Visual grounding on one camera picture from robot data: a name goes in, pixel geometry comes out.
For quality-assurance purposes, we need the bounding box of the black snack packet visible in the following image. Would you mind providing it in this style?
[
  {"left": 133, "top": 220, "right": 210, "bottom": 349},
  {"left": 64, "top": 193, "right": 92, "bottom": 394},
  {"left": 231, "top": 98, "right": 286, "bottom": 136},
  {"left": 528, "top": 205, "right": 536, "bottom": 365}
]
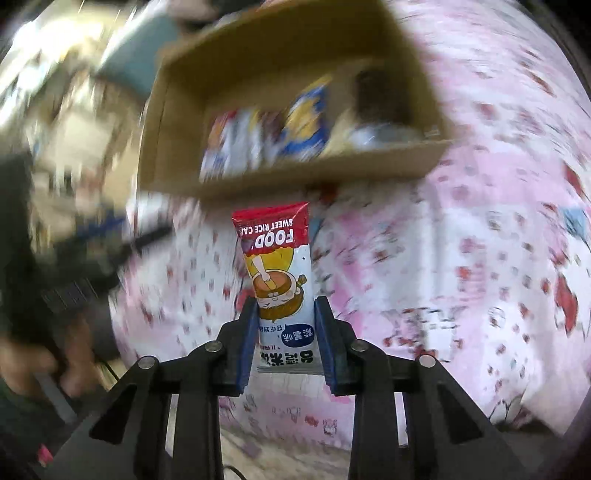
[{"left": 355, "top": 67, "right": 410, "bottom": 124}]

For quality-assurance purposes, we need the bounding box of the teal cushion on left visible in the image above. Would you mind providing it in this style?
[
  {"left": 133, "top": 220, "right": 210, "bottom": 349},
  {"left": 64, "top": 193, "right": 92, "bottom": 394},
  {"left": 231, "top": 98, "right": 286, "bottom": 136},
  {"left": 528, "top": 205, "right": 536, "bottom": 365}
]
[{"left": 96, "top": 11, "right": 180, "bottom": 100}]

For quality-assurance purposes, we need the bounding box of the clear small snack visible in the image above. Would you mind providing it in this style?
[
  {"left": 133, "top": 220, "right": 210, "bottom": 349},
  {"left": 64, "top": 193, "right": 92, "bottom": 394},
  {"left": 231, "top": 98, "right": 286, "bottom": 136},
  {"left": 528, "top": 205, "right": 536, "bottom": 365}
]
[{"left": 349, "top": 123, "right": 423, "bottom": 151}]

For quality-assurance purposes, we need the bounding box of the blue yellow snack bag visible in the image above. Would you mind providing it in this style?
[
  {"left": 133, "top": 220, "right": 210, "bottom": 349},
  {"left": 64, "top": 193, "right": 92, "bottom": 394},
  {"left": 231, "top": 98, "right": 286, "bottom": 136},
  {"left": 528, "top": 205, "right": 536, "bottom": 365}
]
[{"left": 280, "top": 75, "right": 332, "bottom": 161}]

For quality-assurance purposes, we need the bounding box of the brown cardboard box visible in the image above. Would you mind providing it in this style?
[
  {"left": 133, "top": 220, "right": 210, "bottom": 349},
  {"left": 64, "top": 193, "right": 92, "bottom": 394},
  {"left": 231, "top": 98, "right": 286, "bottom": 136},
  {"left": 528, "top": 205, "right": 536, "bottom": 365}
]
[{"left": 137, "top": 1, "right": 453, "bottom": 200}]

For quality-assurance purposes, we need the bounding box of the pink cartoon bed sheet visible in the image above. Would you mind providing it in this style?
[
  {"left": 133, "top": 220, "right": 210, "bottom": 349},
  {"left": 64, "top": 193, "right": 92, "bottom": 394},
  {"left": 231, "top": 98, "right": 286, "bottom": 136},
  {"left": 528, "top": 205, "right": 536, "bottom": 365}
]
[{"left": 111, "top": 1, "right": 590, "bottom": 449}]

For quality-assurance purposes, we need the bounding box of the person's left hand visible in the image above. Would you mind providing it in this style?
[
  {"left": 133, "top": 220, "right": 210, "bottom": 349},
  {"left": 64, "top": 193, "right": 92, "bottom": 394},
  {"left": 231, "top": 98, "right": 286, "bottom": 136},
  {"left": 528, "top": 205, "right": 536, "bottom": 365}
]
[{"left": 1, "top": 320, "right": 99, "bottom": 398}]

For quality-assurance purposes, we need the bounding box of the red rice cake packet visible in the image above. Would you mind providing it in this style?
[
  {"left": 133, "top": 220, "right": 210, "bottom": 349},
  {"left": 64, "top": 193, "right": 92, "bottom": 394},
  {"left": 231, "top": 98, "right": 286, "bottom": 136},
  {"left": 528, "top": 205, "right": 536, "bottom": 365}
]
[
  {"left": 232, "top": 202, "right": 322, "bottom": 374},
  {"left": 199, "top": 108, "right": 263, "bottom": 181}
]

